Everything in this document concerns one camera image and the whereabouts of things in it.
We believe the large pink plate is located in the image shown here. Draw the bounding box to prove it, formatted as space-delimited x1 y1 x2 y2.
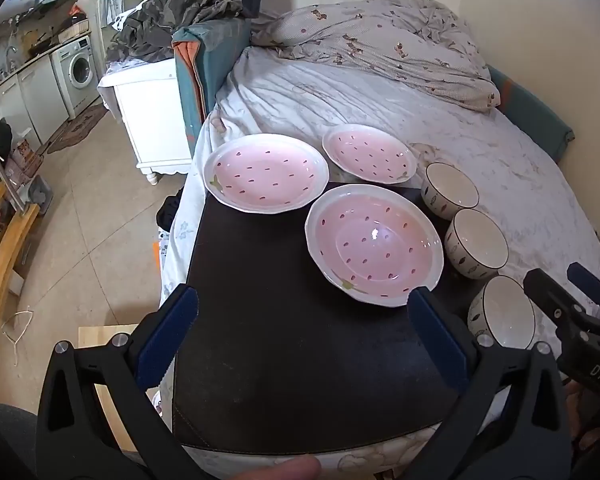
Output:
203 133 330 215

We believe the deep pink plate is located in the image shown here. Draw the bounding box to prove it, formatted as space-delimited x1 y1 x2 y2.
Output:
306 184 445 308

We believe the white printed bed sheet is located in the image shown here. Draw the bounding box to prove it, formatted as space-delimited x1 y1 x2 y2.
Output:
157 45 600 480

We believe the white nightstand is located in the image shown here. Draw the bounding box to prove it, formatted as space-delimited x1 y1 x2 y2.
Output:
98 57 193 186

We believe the small pink plate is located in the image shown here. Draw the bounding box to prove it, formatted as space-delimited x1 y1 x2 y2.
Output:
322 123 418 184

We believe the white washing machine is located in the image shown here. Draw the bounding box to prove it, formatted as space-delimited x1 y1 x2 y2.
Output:
50 35 101 118

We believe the teal cushion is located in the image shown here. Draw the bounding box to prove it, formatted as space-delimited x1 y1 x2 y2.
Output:
171 17 576 163

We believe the black cloth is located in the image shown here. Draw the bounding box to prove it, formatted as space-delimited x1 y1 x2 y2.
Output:
155 192 182 231

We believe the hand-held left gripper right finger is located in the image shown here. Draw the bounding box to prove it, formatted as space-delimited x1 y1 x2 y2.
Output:
405 287 573 480

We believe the patterned grey quilt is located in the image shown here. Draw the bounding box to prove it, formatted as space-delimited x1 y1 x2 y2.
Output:
252 0 501 112

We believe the person's left hand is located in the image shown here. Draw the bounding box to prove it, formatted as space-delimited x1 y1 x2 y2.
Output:
227 455 323 480

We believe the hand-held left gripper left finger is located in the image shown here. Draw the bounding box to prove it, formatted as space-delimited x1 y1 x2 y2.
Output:
35 284 201 480

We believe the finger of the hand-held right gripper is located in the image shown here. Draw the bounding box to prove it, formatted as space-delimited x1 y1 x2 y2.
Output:
524 269 588 351
567 262 600 318

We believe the chrome pole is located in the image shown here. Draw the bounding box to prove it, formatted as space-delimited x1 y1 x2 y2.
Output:
0 110 28 211

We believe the white kitchen cabinet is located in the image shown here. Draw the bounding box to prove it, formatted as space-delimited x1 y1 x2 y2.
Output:
0 52 71 146

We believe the light wooden board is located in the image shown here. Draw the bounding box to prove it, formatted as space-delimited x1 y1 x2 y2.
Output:
78 325 141 453

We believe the white bowl with leaf print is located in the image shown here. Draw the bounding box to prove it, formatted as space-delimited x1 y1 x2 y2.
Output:
445 208 509 279
467 276 546 351
421 162 480 221

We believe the camouflage jacket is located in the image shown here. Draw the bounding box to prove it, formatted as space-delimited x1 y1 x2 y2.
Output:
106 0 246 63

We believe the brown floor rug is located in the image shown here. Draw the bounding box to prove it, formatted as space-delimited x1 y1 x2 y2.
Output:
47 102 111 155

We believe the person's right hand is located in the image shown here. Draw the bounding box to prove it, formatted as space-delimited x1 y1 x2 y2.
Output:
565 382 600 456

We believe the wooden rack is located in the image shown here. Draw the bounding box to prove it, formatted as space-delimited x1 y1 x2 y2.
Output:
0 180 41 343

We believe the black mat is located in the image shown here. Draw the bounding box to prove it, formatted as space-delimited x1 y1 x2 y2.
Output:
172 182 481 456

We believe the white cable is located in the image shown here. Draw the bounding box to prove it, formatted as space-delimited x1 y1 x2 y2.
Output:
0 307 35 366

